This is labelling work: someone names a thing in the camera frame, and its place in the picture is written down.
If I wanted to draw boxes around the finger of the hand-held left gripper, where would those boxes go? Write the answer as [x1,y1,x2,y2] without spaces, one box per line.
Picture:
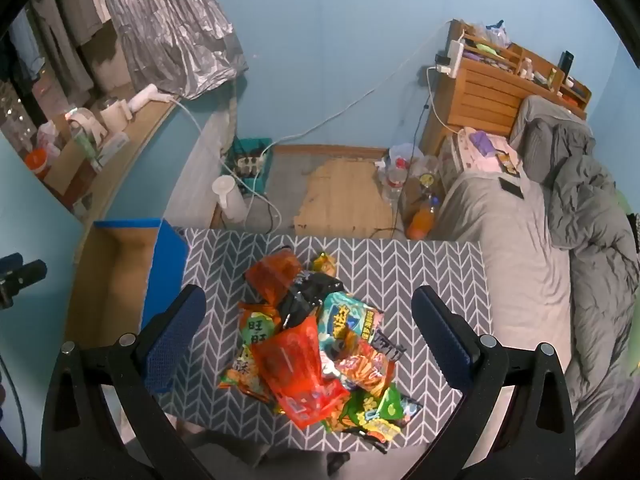
[0,253,48,310]

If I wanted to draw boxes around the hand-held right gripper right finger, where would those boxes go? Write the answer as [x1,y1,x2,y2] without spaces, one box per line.
[411,285,576,480]

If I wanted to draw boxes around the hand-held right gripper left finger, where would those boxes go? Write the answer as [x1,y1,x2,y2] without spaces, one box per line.
[42,285,211,480]

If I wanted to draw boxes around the blue-edged cardboard box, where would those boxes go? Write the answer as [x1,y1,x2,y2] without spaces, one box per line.
[65,218,190,348]

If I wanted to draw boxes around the green snack packet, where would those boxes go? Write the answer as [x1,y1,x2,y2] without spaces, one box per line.
[350,384,405,423]

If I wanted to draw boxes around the pile of snack packets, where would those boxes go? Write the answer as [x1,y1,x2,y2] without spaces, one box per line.
[219,246,425,443]

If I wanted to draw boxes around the black snack packet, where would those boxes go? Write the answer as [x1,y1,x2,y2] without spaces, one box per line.
[277,270,343,331]

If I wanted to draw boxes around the grey herringbone tablecloth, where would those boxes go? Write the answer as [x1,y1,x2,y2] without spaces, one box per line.
[150,227,493,453]

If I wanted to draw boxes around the grey bed sheet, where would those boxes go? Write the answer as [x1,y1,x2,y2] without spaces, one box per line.
[435,167,581,411]

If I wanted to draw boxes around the orange-lidded jar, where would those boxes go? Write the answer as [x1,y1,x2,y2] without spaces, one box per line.
[25,149,53,180]

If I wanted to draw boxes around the small brown cardboard box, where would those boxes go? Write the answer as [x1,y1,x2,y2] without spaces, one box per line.
[42,137,96,197]

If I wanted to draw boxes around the orange drink bottle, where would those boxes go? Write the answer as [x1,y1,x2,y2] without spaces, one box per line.
[406,196,441,241]

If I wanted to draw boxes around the white plastic jug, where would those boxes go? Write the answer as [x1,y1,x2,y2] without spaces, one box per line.
[212,176,248,222]

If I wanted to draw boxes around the wooden window ledge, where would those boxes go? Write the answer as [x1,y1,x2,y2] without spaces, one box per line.
[45,92,181,221]

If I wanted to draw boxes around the black phone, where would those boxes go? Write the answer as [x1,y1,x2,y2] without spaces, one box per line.
[499,176,526,200]

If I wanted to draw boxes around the clear plastic bottle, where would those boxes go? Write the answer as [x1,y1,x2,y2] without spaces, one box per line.
[382,157,407,206]

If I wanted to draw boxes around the grey duvet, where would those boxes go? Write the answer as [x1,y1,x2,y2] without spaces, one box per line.
[530,152,640,471]

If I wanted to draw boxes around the flat cardboard sheet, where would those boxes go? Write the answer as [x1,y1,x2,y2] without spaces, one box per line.
[292,157,401,235]

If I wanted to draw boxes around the white and pink cloth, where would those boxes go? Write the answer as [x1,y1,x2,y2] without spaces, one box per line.
[442,127,523,176]

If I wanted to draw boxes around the white plastic bag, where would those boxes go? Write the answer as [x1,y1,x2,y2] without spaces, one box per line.
[387,142,426,167]

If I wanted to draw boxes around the green patterned bag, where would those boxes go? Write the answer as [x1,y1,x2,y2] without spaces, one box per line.
[227,137,274,196]

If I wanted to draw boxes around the purple toy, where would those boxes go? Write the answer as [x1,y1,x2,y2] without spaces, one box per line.
[470,131,507,158]

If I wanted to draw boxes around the white hair dryer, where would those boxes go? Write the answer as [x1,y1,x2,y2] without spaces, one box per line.
[127,85,180,121]

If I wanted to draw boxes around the grey pillow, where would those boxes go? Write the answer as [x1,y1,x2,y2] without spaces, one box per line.
[509,95,596,183]

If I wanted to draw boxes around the hanging clothes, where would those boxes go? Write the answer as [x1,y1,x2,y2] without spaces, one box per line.
[10,0,133,96]

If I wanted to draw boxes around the wooden headboard shelf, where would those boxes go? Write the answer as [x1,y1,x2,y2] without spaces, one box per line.
[419,19,592,153]

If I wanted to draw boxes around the crinkled silver curtain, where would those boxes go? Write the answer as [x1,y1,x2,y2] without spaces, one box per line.
[97,0,249,101]

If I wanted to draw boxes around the plastic bags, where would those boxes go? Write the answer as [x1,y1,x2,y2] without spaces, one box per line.
[462,20,512,51]

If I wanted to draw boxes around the white wall cable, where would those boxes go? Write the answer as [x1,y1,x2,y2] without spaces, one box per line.
[260,20,453,158]

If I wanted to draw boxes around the white wall-mounted power strip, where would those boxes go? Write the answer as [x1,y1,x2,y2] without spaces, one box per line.
[436,40,463,79]

